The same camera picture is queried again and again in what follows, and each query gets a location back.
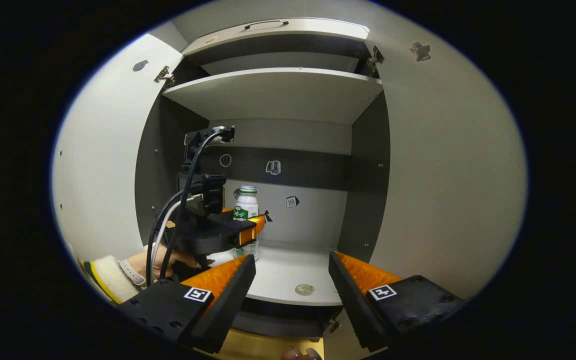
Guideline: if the white green label bottle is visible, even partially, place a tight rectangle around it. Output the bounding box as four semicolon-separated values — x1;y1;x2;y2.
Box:
232;185;260;261

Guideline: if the white cabinet shelf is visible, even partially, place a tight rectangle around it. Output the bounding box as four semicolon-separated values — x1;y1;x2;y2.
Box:
162;67;384;126

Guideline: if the white cable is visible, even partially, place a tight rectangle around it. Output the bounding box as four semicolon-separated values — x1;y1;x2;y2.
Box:
150;200;185;286

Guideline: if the black drawer handle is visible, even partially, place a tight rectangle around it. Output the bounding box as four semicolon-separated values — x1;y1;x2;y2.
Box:
244;20;290;30

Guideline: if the white wristwatch strap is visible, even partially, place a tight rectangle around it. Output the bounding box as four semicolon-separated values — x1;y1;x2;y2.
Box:
118;258;148;288

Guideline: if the white cabinet drawer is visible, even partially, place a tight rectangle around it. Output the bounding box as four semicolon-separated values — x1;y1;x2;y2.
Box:
181;17;370;57

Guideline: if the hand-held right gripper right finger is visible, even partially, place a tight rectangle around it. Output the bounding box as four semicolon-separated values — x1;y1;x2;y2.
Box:
328;250;466;352

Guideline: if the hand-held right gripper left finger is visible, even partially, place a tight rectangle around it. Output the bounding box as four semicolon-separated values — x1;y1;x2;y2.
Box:
117;254;257;354

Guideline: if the white cabinet door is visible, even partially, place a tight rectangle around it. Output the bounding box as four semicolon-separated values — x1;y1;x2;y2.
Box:
50;32;185;266
368;10;529;301

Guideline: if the white grey cabinet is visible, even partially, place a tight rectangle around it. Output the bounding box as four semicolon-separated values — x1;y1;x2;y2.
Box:
134;17;391;341

